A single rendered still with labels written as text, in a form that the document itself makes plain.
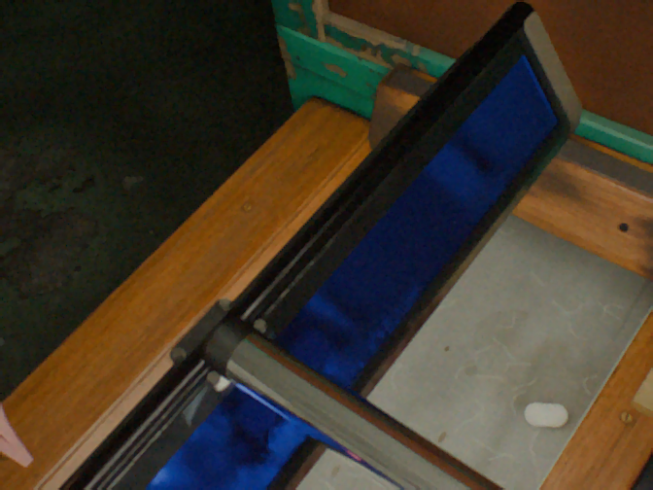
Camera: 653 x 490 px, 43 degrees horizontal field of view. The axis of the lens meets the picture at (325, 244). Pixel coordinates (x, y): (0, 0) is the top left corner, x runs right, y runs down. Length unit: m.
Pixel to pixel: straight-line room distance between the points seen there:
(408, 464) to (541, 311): 0.49
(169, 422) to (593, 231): 0.48
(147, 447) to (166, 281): 0.48
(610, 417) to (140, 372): 0.39
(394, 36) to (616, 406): 0.39
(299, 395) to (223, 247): 0.51
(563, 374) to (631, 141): 0.20
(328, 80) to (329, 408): 0.64
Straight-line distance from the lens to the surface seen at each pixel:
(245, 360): 0.31
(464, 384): 0.73
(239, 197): 0.84
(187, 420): 0.33
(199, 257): 0.80
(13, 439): 0.62
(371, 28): 0.82
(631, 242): 0.72
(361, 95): 0.88
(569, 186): 0.72
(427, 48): 0.80
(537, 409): 0.70
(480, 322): 0.76
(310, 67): 0.91
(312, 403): 0.30
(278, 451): 0.35
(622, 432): 0.70
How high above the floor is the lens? 1.39
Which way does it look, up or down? 53 degrees down
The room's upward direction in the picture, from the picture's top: 12 degrees counter-clockwise
